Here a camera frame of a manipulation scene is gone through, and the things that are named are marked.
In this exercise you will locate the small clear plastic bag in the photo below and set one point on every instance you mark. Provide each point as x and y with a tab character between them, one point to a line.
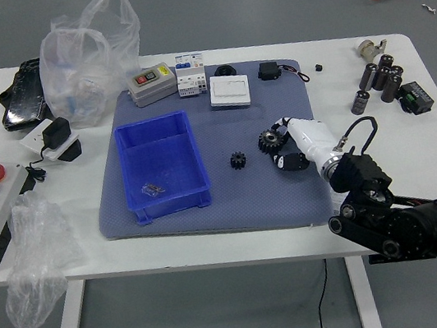
152	189

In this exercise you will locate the blue-grey mat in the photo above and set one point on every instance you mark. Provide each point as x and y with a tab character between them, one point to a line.
250	205

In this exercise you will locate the white wall switch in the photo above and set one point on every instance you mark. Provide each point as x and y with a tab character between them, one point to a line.
229	89

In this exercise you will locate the white circuit breaker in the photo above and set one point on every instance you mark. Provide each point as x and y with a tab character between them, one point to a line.
190	75

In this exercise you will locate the black plastic tray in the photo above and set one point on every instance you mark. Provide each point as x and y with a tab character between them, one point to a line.
23	99

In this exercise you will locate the small black gear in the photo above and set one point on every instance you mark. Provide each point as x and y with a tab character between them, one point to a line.
238	161

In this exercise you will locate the small black cube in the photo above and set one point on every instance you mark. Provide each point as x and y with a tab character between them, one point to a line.
318	67

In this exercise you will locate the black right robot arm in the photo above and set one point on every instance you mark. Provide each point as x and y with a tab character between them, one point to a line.
411	225

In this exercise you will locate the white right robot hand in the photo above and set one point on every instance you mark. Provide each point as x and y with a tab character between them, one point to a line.
310	137

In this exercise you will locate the white table leg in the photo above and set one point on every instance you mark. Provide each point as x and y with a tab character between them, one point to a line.
364	295
70	320

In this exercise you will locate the big black gear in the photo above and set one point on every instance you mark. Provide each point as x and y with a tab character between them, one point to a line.
268	140

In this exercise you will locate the grey two-button switch box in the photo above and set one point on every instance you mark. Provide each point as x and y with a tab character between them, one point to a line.
150	85

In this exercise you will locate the black round knob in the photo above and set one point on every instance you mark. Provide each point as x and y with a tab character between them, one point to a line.
224	70

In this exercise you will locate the large clear plastic bag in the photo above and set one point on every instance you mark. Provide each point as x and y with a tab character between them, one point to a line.
80	77

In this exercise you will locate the white paper scrap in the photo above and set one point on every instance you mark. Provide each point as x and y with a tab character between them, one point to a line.
429	8

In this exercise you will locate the crumpled clear plastic bag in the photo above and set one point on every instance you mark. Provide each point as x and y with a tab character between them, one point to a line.
37	251

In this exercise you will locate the black cylindrical capacitor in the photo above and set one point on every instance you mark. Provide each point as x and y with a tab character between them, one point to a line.
396	71
369	77
392	87
385	62
381	79
360	102

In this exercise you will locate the black table control panel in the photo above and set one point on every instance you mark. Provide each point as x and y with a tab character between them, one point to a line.
373	259

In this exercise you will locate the black module with green terminal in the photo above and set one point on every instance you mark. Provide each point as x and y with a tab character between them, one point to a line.
416	97

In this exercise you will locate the white socket plate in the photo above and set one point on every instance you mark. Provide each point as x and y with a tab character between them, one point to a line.
32	141

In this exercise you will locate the blue plastic box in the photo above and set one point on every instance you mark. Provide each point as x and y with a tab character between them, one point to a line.
168	159

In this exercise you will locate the black block under socket plate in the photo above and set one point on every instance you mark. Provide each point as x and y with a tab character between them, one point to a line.
73	151

